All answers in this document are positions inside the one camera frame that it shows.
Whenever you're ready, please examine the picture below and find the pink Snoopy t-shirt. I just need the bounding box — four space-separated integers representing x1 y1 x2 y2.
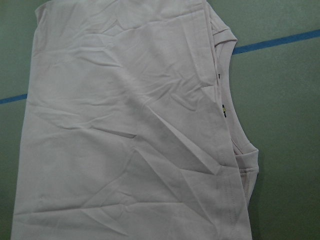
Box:
11 0 259 240

